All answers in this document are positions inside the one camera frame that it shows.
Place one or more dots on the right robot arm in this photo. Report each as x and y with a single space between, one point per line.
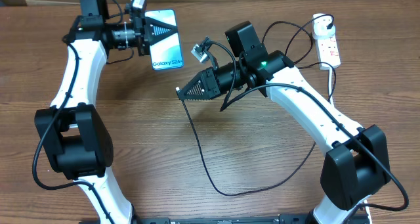
356 160

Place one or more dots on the white charger plug adapter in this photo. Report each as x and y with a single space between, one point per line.
321 30

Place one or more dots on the blue Galaxy S24 smartphone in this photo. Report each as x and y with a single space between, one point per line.
166 54

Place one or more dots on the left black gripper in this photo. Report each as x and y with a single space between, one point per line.
147 25

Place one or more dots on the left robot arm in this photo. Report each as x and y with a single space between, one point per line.
72 134

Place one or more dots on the white power strip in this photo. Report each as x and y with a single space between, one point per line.
327 49

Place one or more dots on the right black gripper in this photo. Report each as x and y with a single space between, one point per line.
212 87

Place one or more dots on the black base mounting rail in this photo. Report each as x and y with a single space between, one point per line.
295 218

